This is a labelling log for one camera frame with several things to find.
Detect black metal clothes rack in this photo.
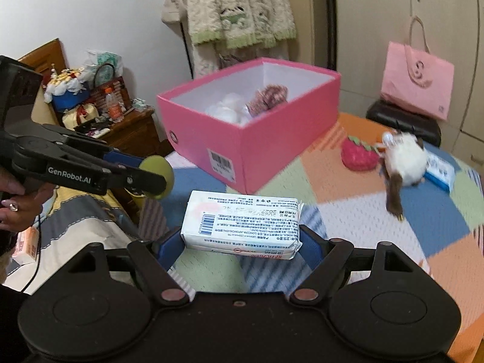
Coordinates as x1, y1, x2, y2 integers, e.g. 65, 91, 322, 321
162, 0, 338, 80

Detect orange capped bottle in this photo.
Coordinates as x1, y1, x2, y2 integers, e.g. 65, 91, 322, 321
104, 87, 123, 123

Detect beige tall cabinet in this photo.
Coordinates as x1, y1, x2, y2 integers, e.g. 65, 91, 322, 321
278, 0, 335, 70

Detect pink tote bag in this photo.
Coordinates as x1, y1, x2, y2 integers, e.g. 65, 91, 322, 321
380, 15, 455, 121

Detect white fluffy item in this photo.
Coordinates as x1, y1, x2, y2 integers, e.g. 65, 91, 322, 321
204, 91, 252, 125

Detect cream canvas bag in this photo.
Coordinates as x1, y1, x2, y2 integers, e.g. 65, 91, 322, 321
161, 0, 190, 25

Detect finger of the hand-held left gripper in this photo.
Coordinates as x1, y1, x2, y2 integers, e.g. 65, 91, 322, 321
64, 147, 168, 200
41, 123, 146, 169

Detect white brown plush cat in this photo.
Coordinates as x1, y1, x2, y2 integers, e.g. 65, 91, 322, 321
380, 130, 430, 220

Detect pink cardboard box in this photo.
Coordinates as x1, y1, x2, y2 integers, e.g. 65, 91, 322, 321
156, 57, 343, 194

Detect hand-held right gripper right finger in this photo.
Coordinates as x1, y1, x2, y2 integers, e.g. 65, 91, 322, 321
289, 225, 424, 307

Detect grey wardrobe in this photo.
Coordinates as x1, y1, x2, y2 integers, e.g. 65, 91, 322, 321
333, 0, 484, 182

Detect yellow cloth pouch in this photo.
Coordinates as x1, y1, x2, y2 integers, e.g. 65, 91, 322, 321
62, 100, 101, 129

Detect blue wet wipes pack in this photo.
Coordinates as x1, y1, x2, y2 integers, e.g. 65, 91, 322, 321
423, 155, 456, 191

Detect person's left hand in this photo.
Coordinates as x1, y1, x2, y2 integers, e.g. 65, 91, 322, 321
0, 168, 55, 232

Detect clear plastic bag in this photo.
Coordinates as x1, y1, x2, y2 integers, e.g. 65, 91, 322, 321
86, 48, 123, 80

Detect black cable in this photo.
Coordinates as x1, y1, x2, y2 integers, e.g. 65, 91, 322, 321
21, 212, 42, 293

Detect red strawberry plush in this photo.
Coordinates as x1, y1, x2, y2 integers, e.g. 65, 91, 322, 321
341, 135, 382, 172

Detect brown woven handbag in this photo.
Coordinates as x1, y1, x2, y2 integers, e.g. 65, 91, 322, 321
89, 62, 133, 116

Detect wooden nightstand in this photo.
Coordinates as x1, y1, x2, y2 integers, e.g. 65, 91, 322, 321
87, 106, 167, 159

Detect black suitcase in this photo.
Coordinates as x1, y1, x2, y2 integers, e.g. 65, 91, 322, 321
365, 98, 442, 147

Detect green round puff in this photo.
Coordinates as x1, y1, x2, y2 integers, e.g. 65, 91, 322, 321
139, 154, 175, 201

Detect yellow bin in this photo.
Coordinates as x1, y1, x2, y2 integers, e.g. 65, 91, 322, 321
126, 191, 146, 220

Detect patchwork blanket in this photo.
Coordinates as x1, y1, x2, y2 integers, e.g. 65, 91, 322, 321
140, 111, 484, 363

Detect bouquet in blue bucket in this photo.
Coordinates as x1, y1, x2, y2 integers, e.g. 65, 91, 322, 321
43, 64, 91, 113

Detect cream fluffy robe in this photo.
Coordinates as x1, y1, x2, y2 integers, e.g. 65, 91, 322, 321
181, 0, 297, 80

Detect wooden headboard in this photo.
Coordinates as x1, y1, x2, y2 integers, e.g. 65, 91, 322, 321
17, 38, 69, 84

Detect yellow grey bedsheet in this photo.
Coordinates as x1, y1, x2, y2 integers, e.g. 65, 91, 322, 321
0, 185, 167, 296

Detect pink floral scrunchie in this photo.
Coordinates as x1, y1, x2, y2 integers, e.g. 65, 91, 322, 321
246, 84, 290, 116

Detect orange white tissue pack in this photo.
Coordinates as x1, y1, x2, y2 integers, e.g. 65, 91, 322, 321
11, 227, 40, 265

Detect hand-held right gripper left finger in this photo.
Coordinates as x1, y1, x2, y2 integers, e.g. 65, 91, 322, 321
57, 226, 191, 307

